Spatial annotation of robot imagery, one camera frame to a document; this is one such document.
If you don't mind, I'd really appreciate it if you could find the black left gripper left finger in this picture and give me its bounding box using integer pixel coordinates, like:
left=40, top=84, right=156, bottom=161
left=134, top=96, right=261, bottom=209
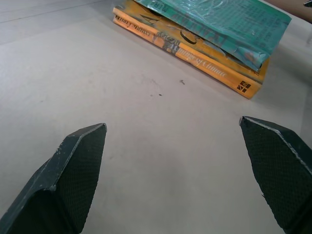
left=0, top=123, right=107, bottom=234

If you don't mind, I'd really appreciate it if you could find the green paperback book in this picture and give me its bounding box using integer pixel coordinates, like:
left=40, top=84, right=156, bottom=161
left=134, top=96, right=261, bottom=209
left=133, top=0, right=293, bottom=72

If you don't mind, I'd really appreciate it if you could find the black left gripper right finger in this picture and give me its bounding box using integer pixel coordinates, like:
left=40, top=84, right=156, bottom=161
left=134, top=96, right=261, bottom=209
left=239, top=116, right=312, bottom=234

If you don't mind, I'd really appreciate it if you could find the orange paperback book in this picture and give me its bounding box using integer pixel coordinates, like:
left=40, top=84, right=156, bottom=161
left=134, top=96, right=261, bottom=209
left=112, top=0, right=271, bottom=100

